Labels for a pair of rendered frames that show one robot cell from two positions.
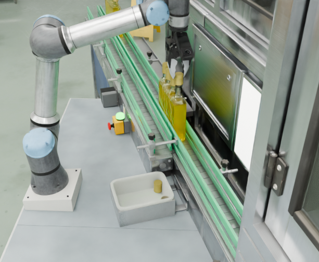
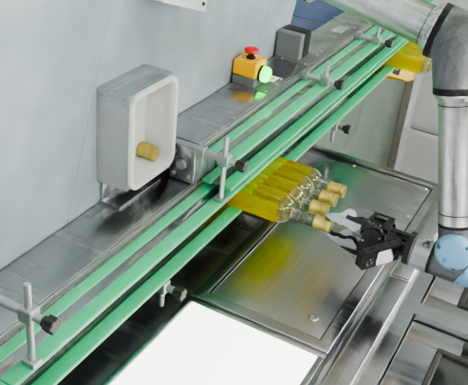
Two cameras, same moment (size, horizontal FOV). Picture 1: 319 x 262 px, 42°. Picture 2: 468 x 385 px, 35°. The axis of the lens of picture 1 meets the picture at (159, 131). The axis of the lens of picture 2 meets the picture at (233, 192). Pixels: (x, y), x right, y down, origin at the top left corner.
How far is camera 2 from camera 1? 55 cm
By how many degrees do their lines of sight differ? 20
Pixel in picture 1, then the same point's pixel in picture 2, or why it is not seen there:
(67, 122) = not seen: outside the picture
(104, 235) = (88, 61)
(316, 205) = not seen: outside the picture
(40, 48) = (461, 47)
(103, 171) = (185, 43)
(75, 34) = (466, 114)
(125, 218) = (111, 103)
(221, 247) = (53, 292)
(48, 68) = (410, 24)
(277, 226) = not seen: outside the picture
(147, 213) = (112, 140)
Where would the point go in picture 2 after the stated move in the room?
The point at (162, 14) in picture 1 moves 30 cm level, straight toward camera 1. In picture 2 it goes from (451, 261) to (421, 303)
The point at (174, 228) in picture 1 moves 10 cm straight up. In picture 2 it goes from (77, 182) to (116, 198)
